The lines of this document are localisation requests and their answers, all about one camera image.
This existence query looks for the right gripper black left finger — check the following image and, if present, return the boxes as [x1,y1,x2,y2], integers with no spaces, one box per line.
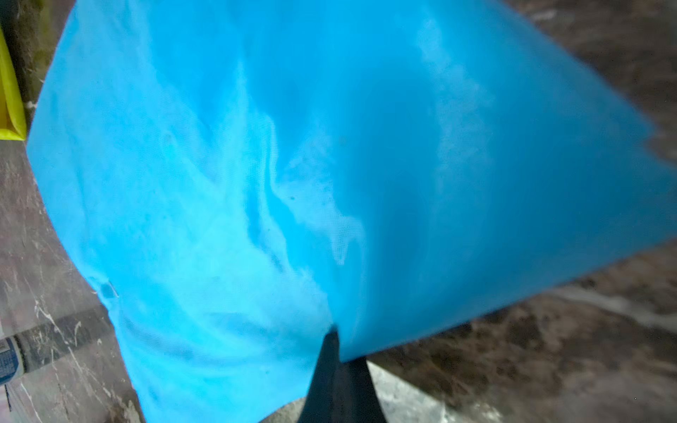
[297,327,339,423]

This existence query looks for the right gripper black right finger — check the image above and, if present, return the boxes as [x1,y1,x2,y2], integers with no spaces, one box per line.
[337,358,387,423]

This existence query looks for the lime yellow folded raincoat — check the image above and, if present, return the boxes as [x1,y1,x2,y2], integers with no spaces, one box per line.
[0,32,28,141]

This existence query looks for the blue raincoat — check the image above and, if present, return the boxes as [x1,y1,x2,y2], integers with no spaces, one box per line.
[28,1,676,422]

